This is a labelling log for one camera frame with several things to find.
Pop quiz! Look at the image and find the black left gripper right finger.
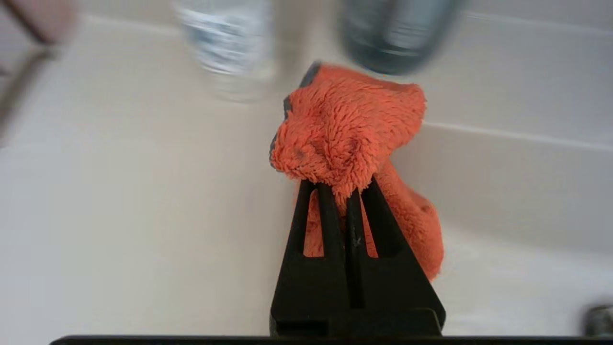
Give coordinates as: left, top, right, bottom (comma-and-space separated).
345, 176, 446, 313

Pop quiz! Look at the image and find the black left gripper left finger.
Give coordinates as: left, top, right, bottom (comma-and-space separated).
269, 180, 350, 337

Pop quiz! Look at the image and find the orange cleaning cloth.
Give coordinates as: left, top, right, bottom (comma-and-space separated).
269, 62, 445, 282

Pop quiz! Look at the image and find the beige wash basin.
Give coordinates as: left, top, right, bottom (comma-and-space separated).
268, 120, 613, 337

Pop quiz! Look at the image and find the chrome drain stopper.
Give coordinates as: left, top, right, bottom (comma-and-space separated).
584, 304, 613, 337

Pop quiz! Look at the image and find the dark grey pump bottle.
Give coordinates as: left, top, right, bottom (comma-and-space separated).
338, 0, 464, 76

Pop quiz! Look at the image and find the clear empty plastic bottle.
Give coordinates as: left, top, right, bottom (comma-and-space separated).
173, 0, 277, 104

